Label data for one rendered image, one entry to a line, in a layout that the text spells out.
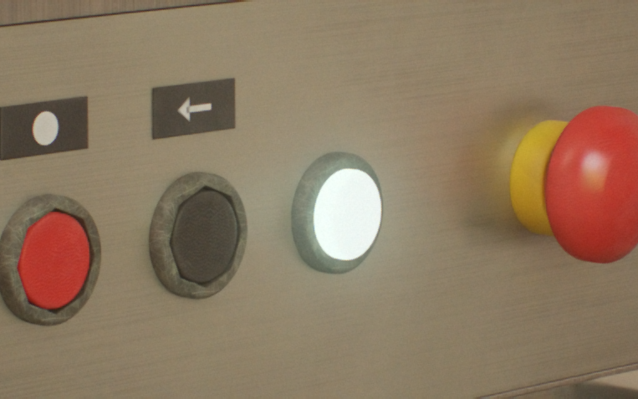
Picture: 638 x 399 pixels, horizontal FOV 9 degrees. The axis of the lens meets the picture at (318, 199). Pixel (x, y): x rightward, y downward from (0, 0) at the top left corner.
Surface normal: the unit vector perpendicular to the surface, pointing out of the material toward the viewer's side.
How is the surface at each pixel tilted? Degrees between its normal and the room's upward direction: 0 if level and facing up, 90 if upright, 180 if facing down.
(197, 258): 90
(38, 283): 90
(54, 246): 90
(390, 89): 90
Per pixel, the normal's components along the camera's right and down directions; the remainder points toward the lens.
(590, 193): 0.28, 0.18
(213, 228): 0.73, 0.10
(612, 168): 0.51, -0.05
